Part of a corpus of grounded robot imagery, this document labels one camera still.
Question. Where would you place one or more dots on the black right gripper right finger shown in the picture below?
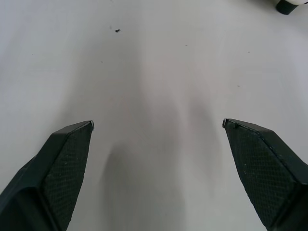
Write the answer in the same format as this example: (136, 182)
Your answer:
(264, 173)

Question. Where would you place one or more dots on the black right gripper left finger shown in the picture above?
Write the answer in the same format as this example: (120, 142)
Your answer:
(45, 178)

